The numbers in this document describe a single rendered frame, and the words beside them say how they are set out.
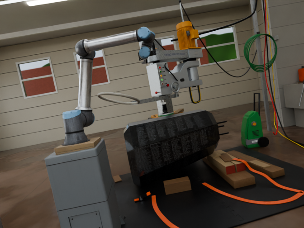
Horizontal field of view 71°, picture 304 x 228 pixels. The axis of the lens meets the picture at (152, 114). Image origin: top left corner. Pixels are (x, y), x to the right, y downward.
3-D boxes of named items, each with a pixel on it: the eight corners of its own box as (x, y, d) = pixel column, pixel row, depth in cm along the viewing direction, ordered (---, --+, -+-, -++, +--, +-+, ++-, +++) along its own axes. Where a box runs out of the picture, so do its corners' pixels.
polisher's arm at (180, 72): (194, 92, 341) (189, 62, 337) (206, 91, 323) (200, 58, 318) (159, 100, 297) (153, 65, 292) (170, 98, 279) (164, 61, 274)
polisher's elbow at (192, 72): (184, 82, 325) (182, 69, 324) (191, 81, 339) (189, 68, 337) (194, 80, 312) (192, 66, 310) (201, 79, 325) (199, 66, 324)
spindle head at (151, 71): (170, 95, 312) (165, 64, 307) (181, 93, 294) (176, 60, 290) (151, 99, 290) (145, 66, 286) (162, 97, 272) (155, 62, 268)
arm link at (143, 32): (67, 40, 174) (148, 23, 160) (75, 44, 186) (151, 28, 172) (69, 54, 174) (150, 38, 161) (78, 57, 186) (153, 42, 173)
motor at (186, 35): (187, 53, 341) (183, 27, 337) (202, 47, 316) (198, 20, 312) (174, 53, 324) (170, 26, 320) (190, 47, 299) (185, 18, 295)
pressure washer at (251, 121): (260, 141, 377) (254, 92, 369) (270, 146, 342) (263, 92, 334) (240, 144, 380) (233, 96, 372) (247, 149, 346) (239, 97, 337)
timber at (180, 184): (165, 195, 244) (163, 185, 243) (164, 190, 256) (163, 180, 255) (191, 189, 245) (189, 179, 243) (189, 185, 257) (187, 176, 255)
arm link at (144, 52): (152, 47, 176) (148, 59, 177) (151, 49, 188) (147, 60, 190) (141, 44, 175) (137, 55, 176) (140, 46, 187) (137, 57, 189)
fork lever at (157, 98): (170, 97, 309) (170, 94, 309) (180, 96, 294) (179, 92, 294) (130, 105, 268) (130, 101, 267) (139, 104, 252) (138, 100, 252)
